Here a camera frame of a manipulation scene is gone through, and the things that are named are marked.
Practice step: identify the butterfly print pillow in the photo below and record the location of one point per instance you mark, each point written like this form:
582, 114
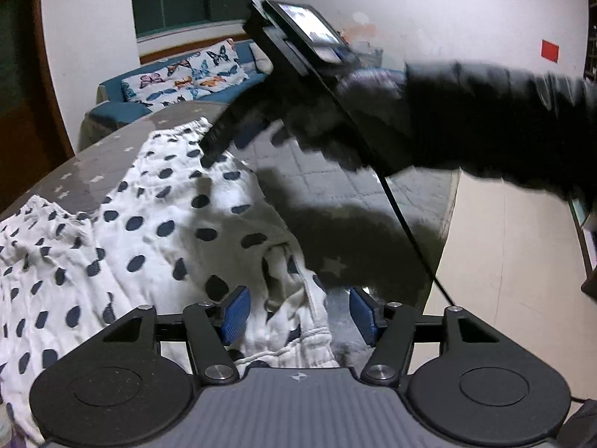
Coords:
186, 74

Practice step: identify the grey star quilted table cover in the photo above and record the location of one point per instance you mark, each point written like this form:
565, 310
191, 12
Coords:
326, 172

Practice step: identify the grey cushion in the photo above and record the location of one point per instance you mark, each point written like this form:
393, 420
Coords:
261, 58

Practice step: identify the red wall sticker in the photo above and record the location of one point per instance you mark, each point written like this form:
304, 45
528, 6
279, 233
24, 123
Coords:
550, 50

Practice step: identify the person's right forearm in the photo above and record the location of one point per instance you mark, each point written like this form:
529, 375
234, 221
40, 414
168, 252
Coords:
489, 116

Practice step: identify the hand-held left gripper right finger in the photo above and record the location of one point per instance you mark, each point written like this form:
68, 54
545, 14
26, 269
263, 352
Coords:
363, 315

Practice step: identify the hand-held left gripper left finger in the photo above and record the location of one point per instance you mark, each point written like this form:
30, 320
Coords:
235, 312

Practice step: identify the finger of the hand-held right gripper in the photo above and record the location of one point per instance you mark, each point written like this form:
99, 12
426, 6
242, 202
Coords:
219, 135

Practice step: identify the blue sofa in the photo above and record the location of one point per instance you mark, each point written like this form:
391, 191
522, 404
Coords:
112, 107

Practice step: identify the person's right hand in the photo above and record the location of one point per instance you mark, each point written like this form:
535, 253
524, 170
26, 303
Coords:
368, 93

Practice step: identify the white navy polka dot pants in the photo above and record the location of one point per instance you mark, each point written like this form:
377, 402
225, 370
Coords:
140, 242

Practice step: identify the brown wooden door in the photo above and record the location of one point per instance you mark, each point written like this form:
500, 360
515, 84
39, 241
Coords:
28, 149

